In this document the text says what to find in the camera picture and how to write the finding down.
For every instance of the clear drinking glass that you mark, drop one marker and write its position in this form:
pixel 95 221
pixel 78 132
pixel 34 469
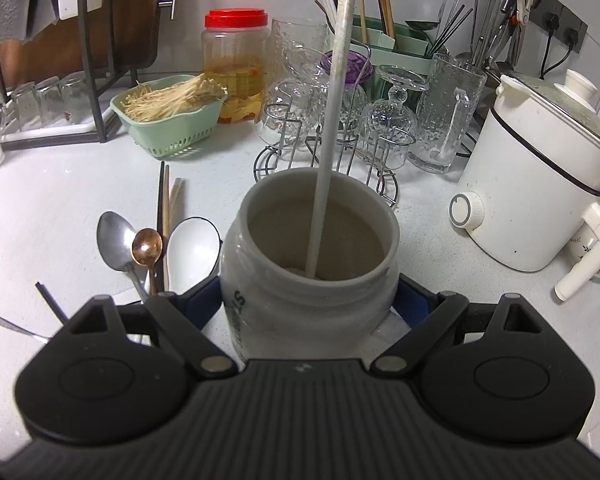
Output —
pixel 80 97
pixel 27 107
pixel 52 102

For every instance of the speckled cooker lid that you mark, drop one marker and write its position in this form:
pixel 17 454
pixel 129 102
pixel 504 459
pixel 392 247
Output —
pixel 535 90

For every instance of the white ceramic jar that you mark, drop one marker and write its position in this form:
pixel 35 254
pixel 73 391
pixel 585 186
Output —
pixel 290 320

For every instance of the copper spoon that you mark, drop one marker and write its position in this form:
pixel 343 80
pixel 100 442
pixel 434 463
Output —
pixel 146 247

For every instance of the white ceramic spoon black rim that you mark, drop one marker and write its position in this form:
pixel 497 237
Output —
pixel 192 250

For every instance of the steel ladle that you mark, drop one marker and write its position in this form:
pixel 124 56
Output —
pixel 422 25

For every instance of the green utensil caddy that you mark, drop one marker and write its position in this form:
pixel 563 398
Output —
pixel 410 45

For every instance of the black chopstick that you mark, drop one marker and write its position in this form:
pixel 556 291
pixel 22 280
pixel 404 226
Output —
pixel 160 195
pixel 447 30
pixel 51 304
pixel 457 30

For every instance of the bundle of pale dried noodles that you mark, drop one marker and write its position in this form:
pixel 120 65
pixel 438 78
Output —
pixel 170 97

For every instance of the wooden cutting board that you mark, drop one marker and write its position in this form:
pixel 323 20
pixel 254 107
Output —
pixel 130 10

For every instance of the tall textured glass mug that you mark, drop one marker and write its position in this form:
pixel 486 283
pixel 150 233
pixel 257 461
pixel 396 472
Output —
pixel 440 110

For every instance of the dark wall power strip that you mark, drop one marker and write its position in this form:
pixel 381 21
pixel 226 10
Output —
pixel 562 12

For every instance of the green plastic basket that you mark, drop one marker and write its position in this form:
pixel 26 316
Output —
pixel 180 132

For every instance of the large steel spoon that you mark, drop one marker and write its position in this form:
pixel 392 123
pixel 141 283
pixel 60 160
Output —
pixel 115 240

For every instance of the white electric cooker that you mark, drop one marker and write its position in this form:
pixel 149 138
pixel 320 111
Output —
pixel 525 185

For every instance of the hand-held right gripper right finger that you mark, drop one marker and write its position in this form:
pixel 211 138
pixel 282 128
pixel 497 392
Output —
pixel 414 305

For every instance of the red-lid plastic jar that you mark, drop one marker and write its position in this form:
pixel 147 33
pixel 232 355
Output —
pixel 235 45

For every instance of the wooden chopstick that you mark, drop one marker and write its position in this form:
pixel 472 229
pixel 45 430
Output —
pixel 166 200
pixel 362 10
pixel 389 7
pixel 381 5

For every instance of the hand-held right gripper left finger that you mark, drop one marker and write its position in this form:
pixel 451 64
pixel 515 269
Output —
pixel 200 305

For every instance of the glass goblet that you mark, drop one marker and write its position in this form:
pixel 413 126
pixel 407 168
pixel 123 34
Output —
pixel 285 95
pixel 387 125

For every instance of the black dish rack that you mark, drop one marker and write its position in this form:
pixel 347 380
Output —
pixel 91 60

